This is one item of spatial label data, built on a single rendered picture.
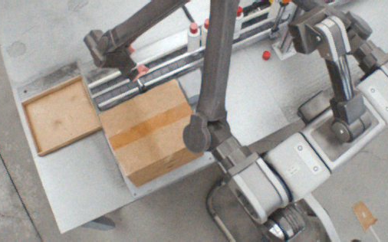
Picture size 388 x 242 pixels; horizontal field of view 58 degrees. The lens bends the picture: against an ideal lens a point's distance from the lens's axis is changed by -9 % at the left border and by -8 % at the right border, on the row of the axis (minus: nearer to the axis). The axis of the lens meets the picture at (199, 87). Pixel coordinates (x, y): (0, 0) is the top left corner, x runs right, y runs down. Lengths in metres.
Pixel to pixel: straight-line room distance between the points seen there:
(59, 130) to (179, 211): 1.00
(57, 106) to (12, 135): 1.05
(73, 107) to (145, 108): 0.47
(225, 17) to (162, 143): 0.57
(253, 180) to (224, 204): 1.26
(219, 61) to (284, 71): 0.89
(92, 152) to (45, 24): 0.71
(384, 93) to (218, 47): 0.44
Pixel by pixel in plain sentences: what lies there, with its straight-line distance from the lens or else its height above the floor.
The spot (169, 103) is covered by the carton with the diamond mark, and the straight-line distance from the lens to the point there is 1.33.
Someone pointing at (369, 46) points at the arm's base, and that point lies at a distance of 1.12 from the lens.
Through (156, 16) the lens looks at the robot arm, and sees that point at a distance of 1.00.
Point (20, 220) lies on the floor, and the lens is 2.60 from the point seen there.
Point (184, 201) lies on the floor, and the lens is 2.37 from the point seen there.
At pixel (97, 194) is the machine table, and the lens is 1.58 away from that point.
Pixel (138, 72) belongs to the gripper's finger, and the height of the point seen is 1.24.
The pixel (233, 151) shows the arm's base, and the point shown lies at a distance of 0.90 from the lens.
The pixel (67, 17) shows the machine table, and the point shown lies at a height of 0.83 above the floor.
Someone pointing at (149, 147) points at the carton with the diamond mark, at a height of 1.12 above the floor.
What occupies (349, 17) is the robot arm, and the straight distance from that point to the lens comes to 1.13.
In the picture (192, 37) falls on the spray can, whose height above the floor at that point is 1.03.
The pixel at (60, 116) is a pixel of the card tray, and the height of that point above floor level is 0.83.
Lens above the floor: 2.36
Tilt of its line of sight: 67 degrees down
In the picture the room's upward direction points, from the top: 3 degrees clockwise
